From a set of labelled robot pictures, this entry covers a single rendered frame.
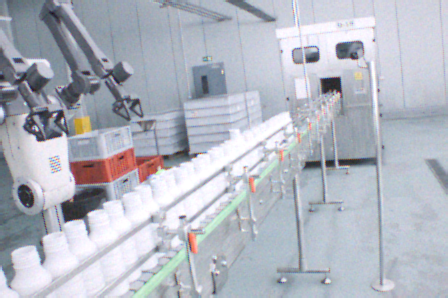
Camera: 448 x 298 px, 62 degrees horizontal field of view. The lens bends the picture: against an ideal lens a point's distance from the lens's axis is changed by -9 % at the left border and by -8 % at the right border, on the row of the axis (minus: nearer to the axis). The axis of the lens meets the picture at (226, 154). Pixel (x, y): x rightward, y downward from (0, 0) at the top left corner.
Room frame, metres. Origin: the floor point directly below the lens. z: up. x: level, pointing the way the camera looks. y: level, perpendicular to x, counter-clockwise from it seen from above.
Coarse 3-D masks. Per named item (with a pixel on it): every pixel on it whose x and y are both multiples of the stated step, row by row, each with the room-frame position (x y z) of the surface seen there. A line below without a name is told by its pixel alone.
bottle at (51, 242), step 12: (48, 240) 0.56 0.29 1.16; (60, 240) 0.57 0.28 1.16; (48, 252) 0.56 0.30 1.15; (60, 252) 0.57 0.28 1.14; (48, 264) 0.56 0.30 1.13; (60, 264) 0.56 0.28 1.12; (72, 264) 0.57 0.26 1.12; (60, 288) 0.55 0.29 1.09; (72, 288) 0.56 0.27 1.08; (84, 288) 0.59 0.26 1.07
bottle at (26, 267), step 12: (12, 252) 0.52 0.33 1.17; (24, 252) 0.54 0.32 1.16; (36, 252) 0.53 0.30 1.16; (24, 264) 0.51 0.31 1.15; (36, 264) 0.52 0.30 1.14; (24, 276) 0.51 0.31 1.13; (36, 276) 0.51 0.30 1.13; (48, 276) 0.53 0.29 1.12; (12, 288) 0.50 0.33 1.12; (24, 288) 0.50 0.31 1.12; (36, 288) 0.50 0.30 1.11
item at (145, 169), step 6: (144, 156) 4.74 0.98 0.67; (150, 156) 4.72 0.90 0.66; (156, 156) 4.69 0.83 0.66; (138, 162) 4.77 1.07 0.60; (144, 162) 4.74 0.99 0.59; (150, 162) 4.38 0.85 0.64; (156, 162) 4.52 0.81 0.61; (162, 162) 4.65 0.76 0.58; (138, 168) 4.11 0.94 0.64; (144, 168) 4.24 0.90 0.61; (150, 168) 4.36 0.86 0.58; (156, 168) 4.49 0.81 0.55; (162, 168) 4.63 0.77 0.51; (138, 174) 4.11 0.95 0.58; (144, 174) 4.22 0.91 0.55; (150, 174) 4.34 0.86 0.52; (144, 180) 4.19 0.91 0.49
